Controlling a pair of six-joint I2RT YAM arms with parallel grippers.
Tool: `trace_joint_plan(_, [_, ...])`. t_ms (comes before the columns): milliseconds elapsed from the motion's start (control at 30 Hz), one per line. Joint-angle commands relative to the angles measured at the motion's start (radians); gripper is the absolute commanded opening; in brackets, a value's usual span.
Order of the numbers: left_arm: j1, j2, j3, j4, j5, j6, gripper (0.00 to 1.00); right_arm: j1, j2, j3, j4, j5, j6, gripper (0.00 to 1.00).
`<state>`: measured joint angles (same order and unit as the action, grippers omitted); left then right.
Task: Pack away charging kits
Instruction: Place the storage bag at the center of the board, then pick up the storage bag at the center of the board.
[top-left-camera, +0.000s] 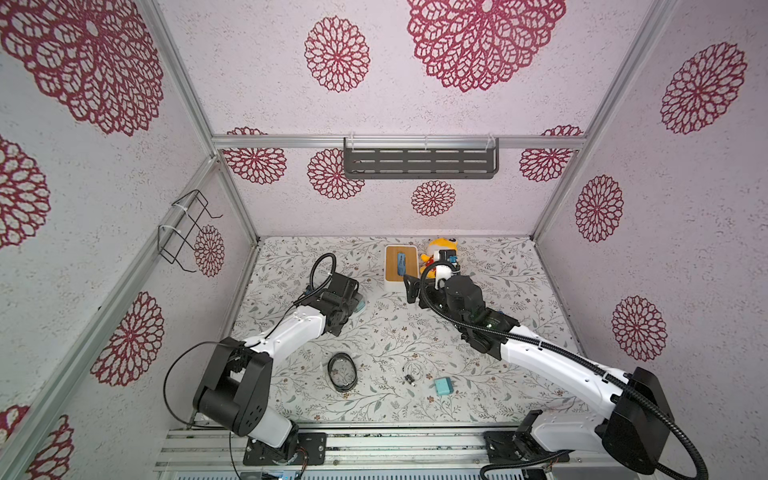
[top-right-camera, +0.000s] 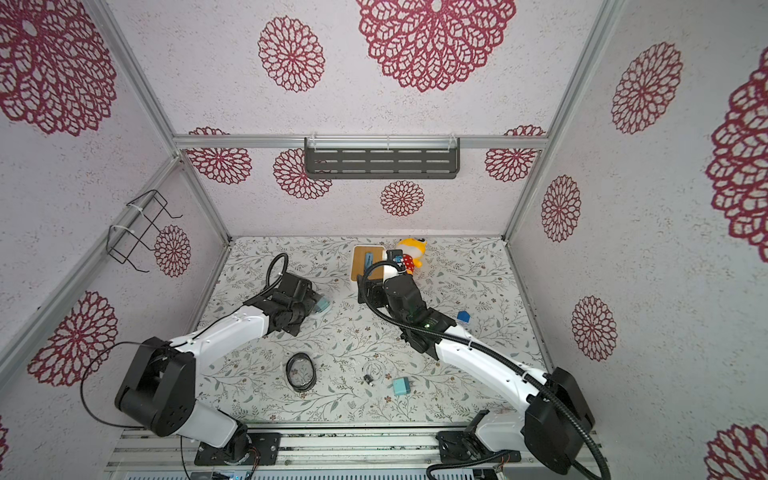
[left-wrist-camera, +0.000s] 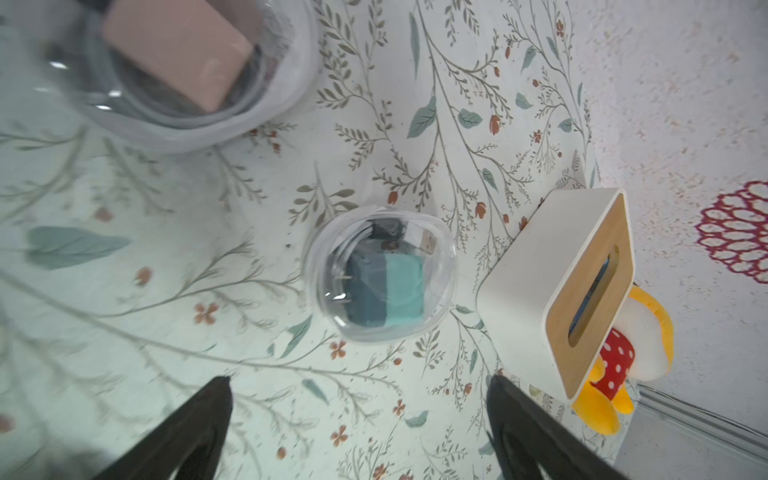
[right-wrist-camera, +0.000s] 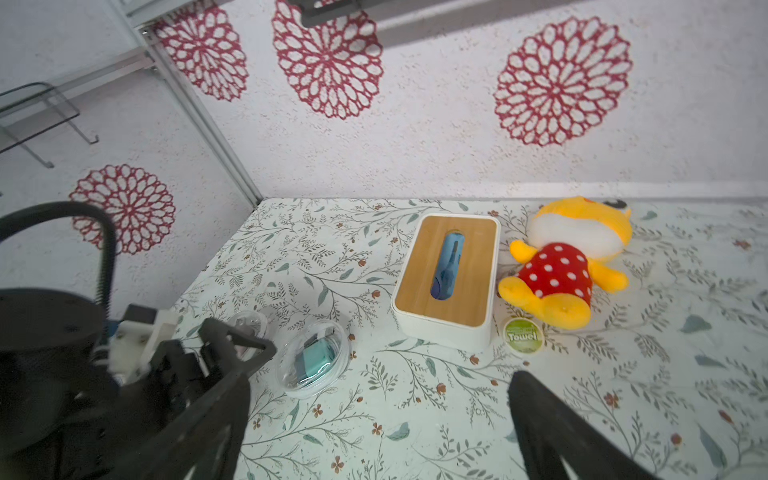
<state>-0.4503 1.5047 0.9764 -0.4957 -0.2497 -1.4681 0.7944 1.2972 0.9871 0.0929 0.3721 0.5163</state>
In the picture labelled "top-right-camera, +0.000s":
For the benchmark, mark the small blue cube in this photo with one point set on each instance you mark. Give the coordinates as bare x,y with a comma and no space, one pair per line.
463,316

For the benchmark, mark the white wooden-top tissue box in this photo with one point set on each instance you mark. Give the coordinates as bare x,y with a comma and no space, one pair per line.
363,256

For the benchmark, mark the black wire wall rack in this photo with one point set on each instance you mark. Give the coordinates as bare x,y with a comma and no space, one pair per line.
122,240

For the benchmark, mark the teal charger cube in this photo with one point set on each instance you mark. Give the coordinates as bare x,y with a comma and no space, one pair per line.
322,305
401,386

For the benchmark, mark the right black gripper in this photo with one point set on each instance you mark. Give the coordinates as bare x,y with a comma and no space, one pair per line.
372,289

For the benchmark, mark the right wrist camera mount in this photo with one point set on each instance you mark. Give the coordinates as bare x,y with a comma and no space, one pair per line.
395,264

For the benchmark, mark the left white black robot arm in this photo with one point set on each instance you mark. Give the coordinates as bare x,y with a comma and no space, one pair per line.
158,391

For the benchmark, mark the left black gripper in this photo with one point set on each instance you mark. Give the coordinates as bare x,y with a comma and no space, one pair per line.
310,301

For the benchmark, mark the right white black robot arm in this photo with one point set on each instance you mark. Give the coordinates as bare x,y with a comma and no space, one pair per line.
552,421

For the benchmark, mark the yellow plush toy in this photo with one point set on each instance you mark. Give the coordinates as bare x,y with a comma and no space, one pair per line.
413,250

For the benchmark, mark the grey wall shelf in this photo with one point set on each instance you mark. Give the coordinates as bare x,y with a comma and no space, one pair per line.
386,159

